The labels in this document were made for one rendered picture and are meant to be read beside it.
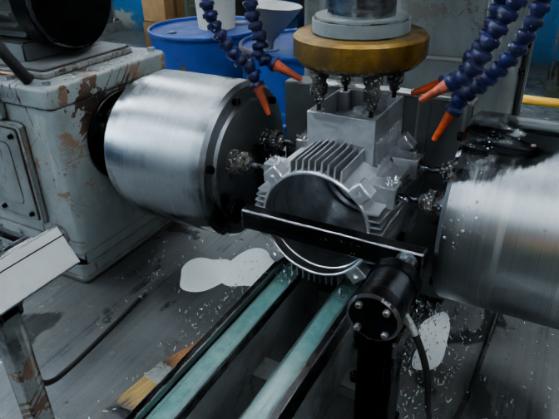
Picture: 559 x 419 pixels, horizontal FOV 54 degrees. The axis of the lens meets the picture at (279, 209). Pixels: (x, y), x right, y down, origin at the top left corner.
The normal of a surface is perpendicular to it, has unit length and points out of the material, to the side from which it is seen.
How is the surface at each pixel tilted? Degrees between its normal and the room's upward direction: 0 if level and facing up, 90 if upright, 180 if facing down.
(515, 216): 62
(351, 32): 90
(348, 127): 90
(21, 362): 90
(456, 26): 90
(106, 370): 0
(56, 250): 57
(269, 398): 0
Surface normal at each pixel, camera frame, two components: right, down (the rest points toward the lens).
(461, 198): -0.42, -0.09
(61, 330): -0.02, -0.88
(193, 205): -0.46, 0.62
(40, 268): 0.72, -0.29
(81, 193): 0.88, 0.22
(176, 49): -0.42, 0.45
